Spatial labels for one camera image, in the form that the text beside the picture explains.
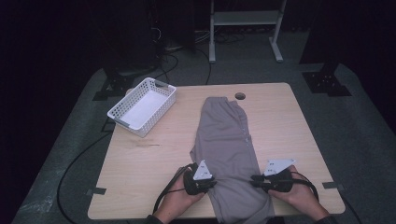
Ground long black floor cable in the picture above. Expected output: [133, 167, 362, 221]
[56, 130, 114, 224]

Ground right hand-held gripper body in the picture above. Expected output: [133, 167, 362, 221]
[263, 158, 297, 193]

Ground grey tape strip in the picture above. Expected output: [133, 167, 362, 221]
[321, 181, 345, 190]
[86, 187, 107, 196]

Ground thin black floor cable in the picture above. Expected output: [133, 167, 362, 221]
[195, 46, 213, 86]

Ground white metal stand frame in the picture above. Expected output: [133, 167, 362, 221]
[208, 0, 288, 64]

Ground person's right hand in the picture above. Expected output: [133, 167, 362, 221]
[268, 164, 331, 222]

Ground hand-held gripper black cable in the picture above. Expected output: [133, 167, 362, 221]
[152, 162, 195, 216]
[290, 171, 320, 202]

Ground tangle of floor cables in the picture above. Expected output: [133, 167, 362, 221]
[194, 29, 247, 45]

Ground grey pants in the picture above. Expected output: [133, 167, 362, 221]
[190, 96, 276, 224]

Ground left hand-held gripper black cable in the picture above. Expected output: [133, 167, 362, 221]
[152, 162, 195, 216]

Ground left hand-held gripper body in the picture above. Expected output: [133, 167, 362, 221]
[182, 160, 214, 196]

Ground person's left hand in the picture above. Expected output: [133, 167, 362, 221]
[153, 167, 206, 224]

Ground black stand base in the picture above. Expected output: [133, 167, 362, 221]
[92, 66, 138, 102]
[302, 62, 353, 97]

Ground right hand-held gripper black cable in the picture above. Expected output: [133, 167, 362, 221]
[290, 171, 320, 202]

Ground white perforated plastic basket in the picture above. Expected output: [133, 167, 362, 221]
[106, 77, 177, 138]

